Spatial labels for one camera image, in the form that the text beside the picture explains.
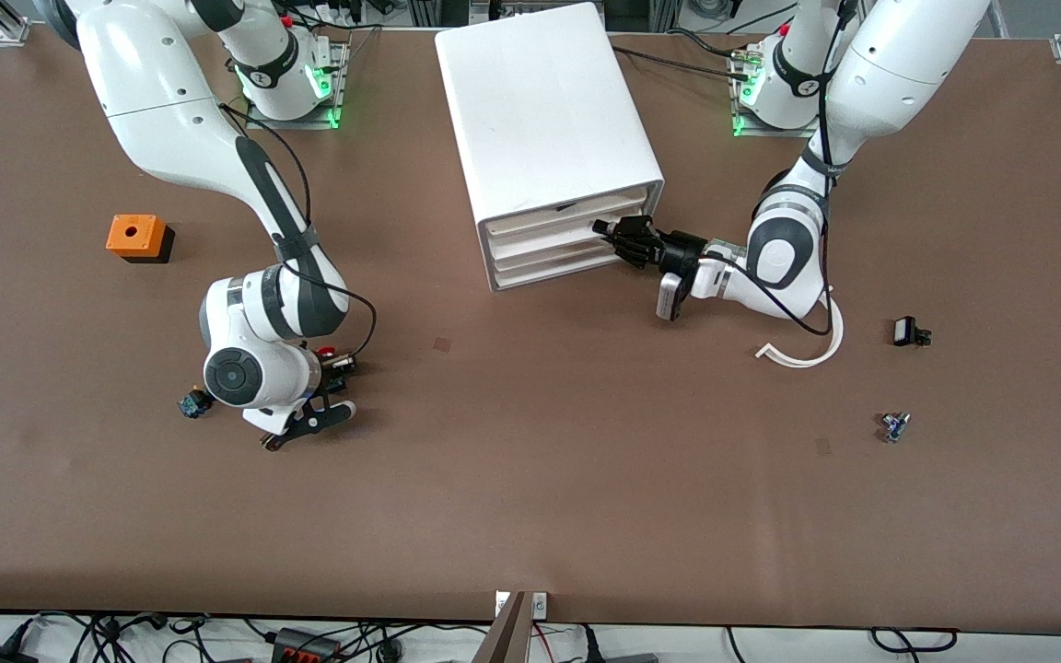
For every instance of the white drawer cabinet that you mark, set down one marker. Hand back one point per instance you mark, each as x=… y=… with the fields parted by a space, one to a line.
x=540 y=101

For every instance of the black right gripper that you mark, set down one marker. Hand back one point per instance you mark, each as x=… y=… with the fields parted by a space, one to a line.
x=339 y=365

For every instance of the black plug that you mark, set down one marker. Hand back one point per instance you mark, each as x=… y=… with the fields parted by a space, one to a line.
x=593 y=645

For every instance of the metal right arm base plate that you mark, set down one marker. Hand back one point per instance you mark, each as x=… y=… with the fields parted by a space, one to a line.
x=259 y=122

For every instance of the orange button box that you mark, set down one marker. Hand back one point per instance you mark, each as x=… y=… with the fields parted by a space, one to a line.
x=134 y=235

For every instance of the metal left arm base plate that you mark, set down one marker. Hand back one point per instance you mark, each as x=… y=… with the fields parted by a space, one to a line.
x=752 y=132

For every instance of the black orange power strip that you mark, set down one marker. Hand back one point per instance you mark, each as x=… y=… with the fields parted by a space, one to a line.
x=296 y=642

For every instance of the red push button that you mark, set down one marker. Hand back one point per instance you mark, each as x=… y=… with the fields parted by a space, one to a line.
x=326 y=351

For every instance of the brown camera post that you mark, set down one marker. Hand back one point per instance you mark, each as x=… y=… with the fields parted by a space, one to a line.
x=505 y=635

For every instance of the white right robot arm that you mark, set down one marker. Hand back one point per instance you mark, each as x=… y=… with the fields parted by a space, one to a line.
x=162 y=83

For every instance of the small black component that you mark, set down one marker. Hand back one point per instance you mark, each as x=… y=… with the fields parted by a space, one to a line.
x=904 y=331

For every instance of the aluminium frame profile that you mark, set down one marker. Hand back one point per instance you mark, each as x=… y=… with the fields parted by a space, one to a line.
x=669 y=14

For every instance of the green push button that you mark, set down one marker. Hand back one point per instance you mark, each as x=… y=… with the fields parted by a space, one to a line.
x=192 y=405

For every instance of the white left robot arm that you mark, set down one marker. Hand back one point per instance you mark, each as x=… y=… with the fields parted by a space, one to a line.
x=899 y=55

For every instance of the white curved plastic piece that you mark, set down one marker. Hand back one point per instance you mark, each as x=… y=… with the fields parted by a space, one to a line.
x=798 y=361

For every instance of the small blue component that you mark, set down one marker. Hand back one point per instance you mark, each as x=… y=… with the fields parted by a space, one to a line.
x=894 y=427

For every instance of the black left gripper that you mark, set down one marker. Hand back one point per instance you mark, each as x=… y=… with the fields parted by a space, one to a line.
x=681 y=249

